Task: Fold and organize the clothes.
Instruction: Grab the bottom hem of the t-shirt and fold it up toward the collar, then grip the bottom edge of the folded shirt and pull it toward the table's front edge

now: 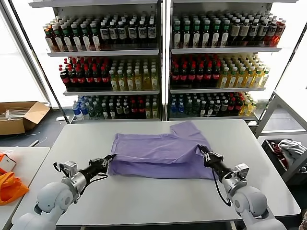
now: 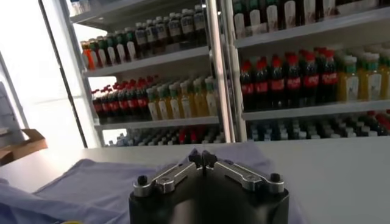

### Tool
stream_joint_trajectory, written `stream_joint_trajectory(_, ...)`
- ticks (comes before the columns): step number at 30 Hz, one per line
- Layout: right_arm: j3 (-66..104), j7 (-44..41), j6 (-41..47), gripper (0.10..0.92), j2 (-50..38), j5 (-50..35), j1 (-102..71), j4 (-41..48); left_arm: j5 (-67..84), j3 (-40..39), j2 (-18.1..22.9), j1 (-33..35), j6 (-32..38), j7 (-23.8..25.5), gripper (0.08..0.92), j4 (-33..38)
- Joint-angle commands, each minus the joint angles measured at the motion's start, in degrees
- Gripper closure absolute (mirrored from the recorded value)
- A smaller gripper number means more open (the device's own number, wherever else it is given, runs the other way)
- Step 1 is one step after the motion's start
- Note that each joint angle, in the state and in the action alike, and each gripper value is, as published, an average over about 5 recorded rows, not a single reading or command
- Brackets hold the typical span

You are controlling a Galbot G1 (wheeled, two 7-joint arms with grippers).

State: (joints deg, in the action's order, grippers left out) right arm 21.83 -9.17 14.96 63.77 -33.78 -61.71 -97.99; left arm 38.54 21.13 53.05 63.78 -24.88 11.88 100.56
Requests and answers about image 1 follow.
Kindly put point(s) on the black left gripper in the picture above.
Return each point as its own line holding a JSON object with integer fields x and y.
{"x": 92, "y": 170}

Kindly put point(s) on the orange cloth bag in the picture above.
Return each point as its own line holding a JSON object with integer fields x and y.
{"x": 9, "y": 189}

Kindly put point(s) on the white grey garment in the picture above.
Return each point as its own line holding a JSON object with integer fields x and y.
{"x": 292, "y": 149}

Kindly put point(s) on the dark drink bottle black-white label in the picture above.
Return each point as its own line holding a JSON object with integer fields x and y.
{"x": 271, "y": 32}
{"x": 141, "y": 31}
{"x": 150, "y": 31}
{"x": 263, "y": 32}
{"x": 104, "y": 33}
{"x": 253, "y": 32}
{"x": 132, "y": 31}
{"x": 121, "y": 33}
{"x": 113, "y": 33}

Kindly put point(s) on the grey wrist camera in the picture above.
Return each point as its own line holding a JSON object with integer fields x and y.
{"x": 241, "y": 170}
{"x": 70, "y": 167}

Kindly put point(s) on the open cardboard box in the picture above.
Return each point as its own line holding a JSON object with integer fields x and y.
{"x": 12, "y": 127}

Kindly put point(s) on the white plastic strips bundle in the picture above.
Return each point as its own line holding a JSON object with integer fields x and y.
{"x": 14, "y": 114}

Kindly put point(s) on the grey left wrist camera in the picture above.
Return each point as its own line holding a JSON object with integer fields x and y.
{"x": 70, "y": 167}

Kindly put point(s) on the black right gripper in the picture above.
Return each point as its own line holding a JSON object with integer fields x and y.
{"x": 217, "y": 165}

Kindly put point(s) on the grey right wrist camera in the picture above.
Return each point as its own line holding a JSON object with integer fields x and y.
{"x": 241, "y": 170}

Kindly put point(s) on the blue water bottle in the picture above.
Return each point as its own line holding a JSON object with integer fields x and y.
{"x": 84, "y": 111}
{"x": 76, "y": 112}
{"x": 173, "y": 110}
{"x": 181, "y": 110}

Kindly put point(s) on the white box orange trim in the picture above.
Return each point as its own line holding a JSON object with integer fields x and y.
{"x": 8, "y": 164}

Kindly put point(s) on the small white floor object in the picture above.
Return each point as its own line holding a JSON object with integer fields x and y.
{"x": 60, "y": 118}

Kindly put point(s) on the red garment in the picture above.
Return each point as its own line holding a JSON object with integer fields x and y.
{"x": 277, "y": 151}

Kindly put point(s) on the white flat strip piece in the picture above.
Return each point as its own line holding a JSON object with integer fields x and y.
{"x": 35, "y": 142}

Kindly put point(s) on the black plastic crate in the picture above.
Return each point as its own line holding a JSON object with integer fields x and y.
{"x": 269, "y": 153}

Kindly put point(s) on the dark window frame post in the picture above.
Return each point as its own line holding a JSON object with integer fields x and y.
{"x": 37, "y": 60}
{"x": 290, "y": 58}

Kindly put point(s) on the dark bottle white label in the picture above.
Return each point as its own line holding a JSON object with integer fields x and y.
{"x": 112, "y": 111}
{"x": 118, "y": 109}
{"x": 217, "y": 107}
{"x": 125, "y": 109}
{"x": 104, "y": 111}
{"x": 224, "y": 107}
{"x": 211, "y": 108}

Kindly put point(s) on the purple t-shirt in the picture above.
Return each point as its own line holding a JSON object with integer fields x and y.
{"x": 156, "y": 153}

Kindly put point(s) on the dark drink bottle beige label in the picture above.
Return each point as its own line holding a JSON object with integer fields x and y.
{"x": 235, "y": 32}
{"x": 244, "y": 32}

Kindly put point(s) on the red tea bottle white cap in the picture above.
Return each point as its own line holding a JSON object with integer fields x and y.
{"x": 279, "y": 33}
{"x": 49, "y": 40}

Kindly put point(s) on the grey metal shelf rack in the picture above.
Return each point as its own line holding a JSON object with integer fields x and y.
{"x": 103, "y": 52}
{"x": 225, "y": 50}

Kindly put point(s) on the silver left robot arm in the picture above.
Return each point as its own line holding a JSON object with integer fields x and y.
{"x": 52, "y": 196}

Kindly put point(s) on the yellow juice bottle green label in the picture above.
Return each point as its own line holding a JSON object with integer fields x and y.
{"x": 245, "y": 109}
{"x": 257, "y": 80}
{"x": 249, "y": 80}
{"x": 147, "y": 111}
{"x": 154, "y": 111}
{"x": 129, "y": 83}
{"x": 121, "y": 83}
{"x": 232, "y": 81}
{"x": 137, "y": 82}
{"x": 154, "y": 82}
{"x": 265, "y": 80}
{"x": 146, "y": 82}
{"x": 241, "y": 80}
{"x": 113, "y": 83}
{"x": 224, "y": 81}
{"x": 253, "y": 108}

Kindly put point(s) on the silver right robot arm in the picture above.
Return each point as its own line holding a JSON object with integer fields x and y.
{"x": 249, "y": 198}

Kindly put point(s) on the cola bottle red cap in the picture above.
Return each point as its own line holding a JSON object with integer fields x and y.
{"x": 231, "y": 107}
{"x": 239, "y": 107}
{"x": 88, "y": 81}
{"x": 175, "y": 77}
{"x": 208, "y": 77}
{"x": 72, "y": 81}
{"x": 184, "y": 77}
{"x": 97, "y": 79}
{"x": 141, "y": 110}
{"x": 192, "y": 77}
{"x": 200, "y": 77}
{"x": 133, "y": 110}
{"x": 216, "y": 77}
{"x": 80, "y": 81}
{"x": 64, "y": 79}
{"x": 104, "y": 79}

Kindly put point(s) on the dark drink bottle green-white label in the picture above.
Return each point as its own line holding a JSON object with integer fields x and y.
{"x": 76, "y": 40}
{"x": 95, "y": 40}
{"x": 206, "y": 35}
{"x": 224, "y": 35}
{"x": 177, "y": 35}
{"x": 216, "y": 35}
{"x": 187, "y": 35}
{"x": 58, "y": 41}
{"x": 67, "y": 41}
{"x": 196, "y": 35}
{"x": 86, "y": 40}

